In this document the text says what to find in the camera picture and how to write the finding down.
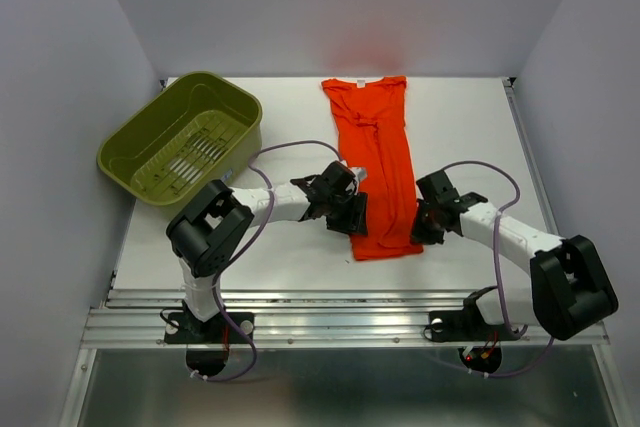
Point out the aluminium mounting rail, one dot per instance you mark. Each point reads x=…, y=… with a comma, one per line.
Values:
x=290, y=319

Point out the orange t shirt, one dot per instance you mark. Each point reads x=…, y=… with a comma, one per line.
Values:
x=370, y=119

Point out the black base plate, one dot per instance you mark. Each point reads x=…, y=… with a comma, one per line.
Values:
x=210, y=329
x=463, y=326

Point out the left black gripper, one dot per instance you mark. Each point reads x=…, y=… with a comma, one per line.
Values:
x=354, y=224

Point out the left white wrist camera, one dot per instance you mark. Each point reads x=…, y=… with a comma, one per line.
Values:
x=359, y=173

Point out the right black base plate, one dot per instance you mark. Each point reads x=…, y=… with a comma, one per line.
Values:
x=463, y=326

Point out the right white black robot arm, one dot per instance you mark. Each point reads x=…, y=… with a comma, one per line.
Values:
x=569, y=287

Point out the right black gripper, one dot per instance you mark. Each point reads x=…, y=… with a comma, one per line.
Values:
x=420, y=235

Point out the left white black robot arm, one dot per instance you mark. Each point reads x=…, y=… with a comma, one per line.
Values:
x=206, y=233

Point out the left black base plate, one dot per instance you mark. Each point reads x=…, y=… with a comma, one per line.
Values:
x=210, y=329

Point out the olive green plastic basket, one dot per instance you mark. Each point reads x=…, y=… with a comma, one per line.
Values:
x=201, y=127

